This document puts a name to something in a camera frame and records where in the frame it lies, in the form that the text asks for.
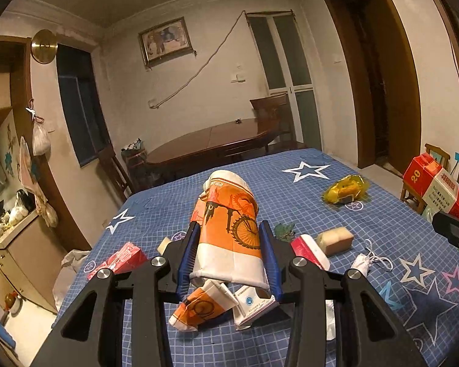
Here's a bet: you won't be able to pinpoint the hanging white plastic bag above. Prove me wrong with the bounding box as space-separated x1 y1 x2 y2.
32 117 51 157

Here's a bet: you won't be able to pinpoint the red and white packet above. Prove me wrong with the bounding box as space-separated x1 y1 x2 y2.
290 234 330 270

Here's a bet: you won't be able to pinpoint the white tissue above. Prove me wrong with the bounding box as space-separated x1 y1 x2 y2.
325 300 337 341

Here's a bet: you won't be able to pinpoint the red cardboard box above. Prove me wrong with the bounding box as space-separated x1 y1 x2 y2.
87 242 149 280

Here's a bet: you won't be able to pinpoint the brown wooden door frame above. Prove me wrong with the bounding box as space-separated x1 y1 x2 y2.
321 0 423 169

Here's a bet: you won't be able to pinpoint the crushed orange paper cup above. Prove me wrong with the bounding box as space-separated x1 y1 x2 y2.
168 281 240 332

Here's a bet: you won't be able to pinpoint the wooden side cabinet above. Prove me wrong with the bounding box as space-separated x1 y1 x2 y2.
0 210 67 314

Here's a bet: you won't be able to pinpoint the framed wall picture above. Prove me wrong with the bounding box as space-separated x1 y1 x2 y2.
138 16 195 70

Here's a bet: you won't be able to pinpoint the white bag on floor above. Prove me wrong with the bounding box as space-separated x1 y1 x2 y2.
54 249 92 310

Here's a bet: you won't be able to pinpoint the wall cable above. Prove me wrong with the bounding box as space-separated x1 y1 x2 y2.
149 9 249 109

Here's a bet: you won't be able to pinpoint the dark window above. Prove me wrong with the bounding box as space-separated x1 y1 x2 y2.
57 43 110 168

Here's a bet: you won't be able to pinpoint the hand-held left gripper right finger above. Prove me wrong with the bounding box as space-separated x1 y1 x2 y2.
258 220 429 367

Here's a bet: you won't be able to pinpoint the carved wooden chair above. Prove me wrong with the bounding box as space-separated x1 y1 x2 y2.
250 94 296 150

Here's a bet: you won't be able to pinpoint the beige sponge block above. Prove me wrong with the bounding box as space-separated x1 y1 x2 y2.
315 226 354 258

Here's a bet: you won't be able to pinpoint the stuffed box with red straps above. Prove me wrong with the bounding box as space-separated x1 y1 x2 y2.
121 138 148 169

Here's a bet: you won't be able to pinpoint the yellow plastic wrapper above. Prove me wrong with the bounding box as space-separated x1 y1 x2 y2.
322 175 370 204

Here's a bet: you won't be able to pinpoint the small wooden stool chair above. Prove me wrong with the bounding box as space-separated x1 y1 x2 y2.
401 143 451 215

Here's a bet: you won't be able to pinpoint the hanging printed plastic bags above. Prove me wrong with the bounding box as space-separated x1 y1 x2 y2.
17 135 59 227

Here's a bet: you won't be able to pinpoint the red and white carton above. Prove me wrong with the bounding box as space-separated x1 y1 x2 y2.
403 153 459 225

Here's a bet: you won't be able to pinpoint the dark wooden dining table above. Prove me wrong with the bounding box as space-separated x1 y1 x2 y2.
145 118 270 184

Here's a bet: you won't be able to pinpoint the small white paper box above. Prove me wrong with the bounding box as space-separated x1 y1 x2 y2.
233 287 280 330

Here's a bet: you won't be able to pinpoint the white face mask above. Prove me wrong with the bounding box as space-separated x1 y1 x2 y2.
350 239 394 276

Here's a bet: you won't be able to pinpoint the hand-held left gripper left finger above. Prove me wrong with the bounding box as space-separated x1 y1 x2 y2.
31 220 203 367

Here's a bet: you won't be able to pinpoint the orange and white paper cup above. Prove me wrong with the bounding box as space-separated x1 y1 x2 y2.
189 170 270 289

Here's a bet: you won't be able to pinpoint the plain wooden chair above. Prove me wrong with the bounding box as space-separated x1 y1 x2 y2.
97 145 135 200

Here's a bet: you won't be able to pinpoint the green scrap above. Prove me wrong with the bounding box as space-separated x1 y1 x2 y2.
273 222 295 242

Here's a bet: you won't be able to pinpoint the round brass wall clock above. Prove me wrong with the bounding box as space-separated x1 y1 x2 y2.
31 29 59 64

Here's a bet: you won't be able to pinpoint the frosted glass door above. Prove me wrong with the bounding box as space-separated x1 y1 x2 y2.
247 11 322 150

